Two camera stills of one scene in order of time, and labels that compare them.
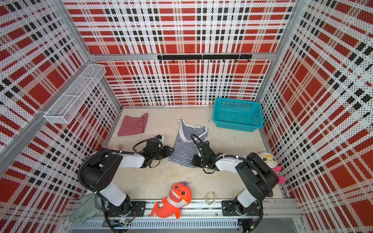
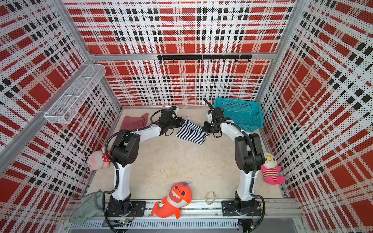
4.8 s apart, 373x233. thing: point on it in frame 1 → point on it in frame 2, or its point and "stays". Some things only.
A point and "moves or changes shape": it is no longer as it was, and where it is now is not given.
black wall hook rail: [211, 57] stays
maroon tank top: [133, 125] stays
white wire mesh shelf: [65, 109] stays
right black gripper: [195, 163] → [206, 128]
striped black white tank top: [184, 147] moves or changes shape
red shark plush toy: [180, 195] stays
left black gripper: [167, 152] → [179, 123]
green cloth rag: [90, 205] stays
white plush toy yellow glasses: [271, 160] stays
